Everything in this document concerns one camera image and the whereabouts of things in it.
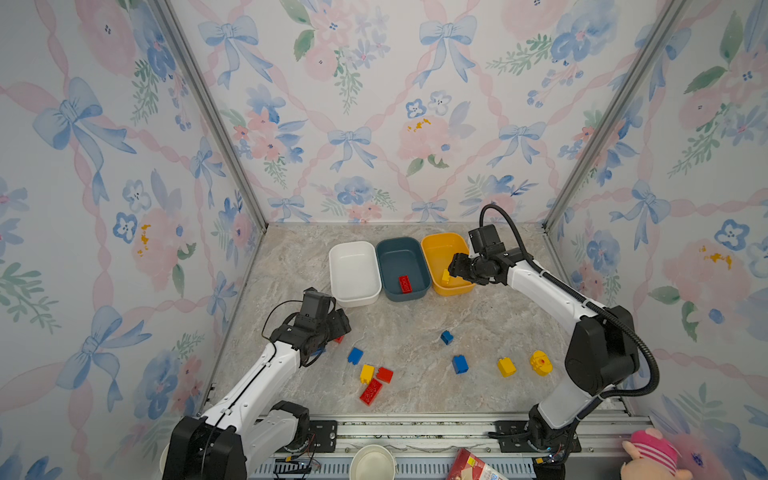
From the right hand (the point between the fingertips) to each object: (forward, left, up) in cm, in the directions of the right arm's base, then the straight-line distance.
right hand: (455, 267), depth 90 cm
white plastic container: (+5, +32, -12) cm, 34 cm away
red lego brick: (+2, +15, -12) cm, 19 cm away
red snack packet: (-49, +2, -10) cm, 50 cm away
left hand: (-16, +34, -5) cm, 38 cm away
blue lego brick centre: (-25, 0, -13) cm, 28 cm away
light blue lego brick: (-22, +30, -14) cm, 40 cm away
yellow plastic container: (+17, +2, -11) cm, 20 cm away
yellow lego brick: (-28, +26, -11) cm, 40 cm away
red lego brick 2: (-18, +35, -13) cm, 41 cm away
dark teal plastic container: (+8, +15, -11) cm, 21 cm away
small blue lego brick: (-17, +3, -11) cm, 21 cm away
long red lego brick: (-33, +25, -13) cm, 43 cm away
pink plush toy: (-46, -40, -8) cm, 61 cm away
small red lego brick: (-28, +21, -14) cm, 38 cm away
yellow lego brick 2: (-25, -13, -12) cm, 31 cm away
